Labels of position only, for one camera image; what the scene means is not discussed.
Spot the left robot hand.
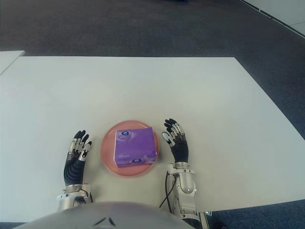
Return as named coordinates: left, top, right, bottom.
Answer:
left=63, top=130, right=92, bottom=187

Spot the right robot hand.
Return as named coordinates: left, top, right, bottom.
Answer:
left=161, top=117, right=190, bottom=164

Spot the purple tissue paper pack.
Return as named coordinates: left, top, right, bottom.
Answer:
left=113, top=126, right=160, bottom=168

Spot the pink round plate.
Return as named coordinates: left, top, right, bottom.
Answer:
left=100, top=120, right=161, bottom=178

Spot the grey robot torso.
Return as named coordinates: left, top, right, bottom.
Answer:
left=14, top=201, right=192, bottom=229

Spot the white side table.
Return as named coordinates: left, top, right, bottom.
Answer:
left=0, top=50, right=26, bottom=76

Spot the white partition panel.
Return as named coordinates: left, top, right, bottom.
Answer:
left=240, top=0, right=305, bottom=37

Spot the black cable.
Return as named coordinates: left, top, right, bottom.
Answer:
left=159, top=173, right=177, bottom=208

